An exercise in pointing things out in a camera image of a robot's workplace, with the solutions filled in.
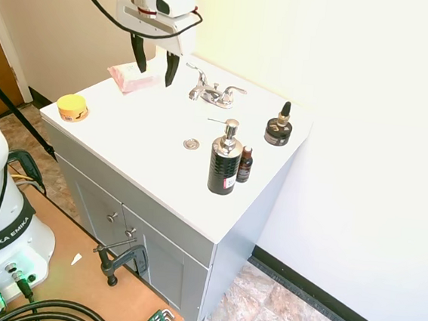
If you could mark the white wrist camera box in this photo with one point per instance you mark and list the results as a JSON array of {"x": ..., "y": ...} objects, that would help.
[{"x": 176, "y": 1}]

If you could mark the white door frame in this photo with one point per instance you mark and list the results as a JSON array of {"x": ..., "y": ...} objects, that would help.
[{"x": 16, "y": 62}]

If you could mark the chrome cabinet knob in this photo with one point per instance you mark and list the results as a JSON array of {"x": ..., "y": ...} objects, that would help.
[
  {"x": 112, "y": 217},
  {"x": 130, "y": 231}
]

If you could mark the black chrome soap dispenser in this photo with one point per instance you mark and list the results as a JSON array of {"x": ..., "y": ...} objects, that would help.
[{"x": 224, "y": 165}]

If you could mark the short black baseboard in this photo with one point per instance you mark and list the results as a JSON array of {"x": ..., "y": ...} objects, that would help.
[{"x": 42, "y": 97}]

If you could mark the chrome sink drain stopper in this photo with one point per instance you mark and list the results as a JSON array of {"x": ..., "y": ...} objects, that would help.
[{"x": 191, "y": 143}]

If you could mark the yellow round jar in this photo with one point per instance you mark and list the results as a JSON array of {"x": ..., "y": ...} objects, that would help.
[{"x": 73, "y": 108}]

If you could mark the black baseboard strip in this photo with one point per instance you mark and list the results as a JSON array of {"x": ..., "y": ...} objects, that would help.
[{"x": 337, "y": 301}]

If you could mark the white paper scrap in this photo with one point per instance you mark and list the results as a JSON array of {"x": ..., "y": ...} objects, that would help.
[{"x": 76, "y": 259}]

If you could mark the brown wooden base board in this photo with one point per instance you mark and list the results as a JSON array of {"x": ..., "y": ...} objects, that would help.
[{"x": 73, "y": 280}]

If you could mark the chrome faucet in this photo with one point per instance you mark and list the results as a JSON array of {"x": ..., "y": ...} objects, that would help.
[{"x": 205, "y": 93}]

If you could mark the pink wipes packet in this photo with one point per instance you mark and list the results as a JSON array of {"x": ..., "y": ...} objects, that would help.
[{"x": 132, "y": 78}]

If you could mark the black C-clamp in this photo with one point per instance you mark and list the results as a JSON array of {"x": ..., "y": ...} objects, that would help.
[{"x": 113, "y": 262}]

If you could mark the gray vanity cabinet white sink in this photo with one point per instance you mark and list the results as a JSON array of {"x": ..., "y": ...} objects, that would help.
[{"x": 178, "y": 217}]

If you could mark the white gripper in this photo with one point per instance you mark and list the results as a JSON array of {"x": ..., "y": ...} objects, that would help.
[{"x": 147, "y": 25}]

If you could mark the black round jar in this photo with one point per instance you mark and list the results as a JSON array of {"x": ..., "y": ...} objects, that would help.
[{"x": 277, "y": 132}]

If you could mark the small brown bottle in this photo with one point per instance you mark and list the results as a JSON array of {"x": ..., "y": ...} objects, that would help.
[{"x": 245, "y": 165}]

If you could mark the black tripod leg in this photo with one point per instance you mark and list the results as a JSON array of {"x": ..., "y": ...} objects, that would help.
[{"x": 17, "y": 115}]

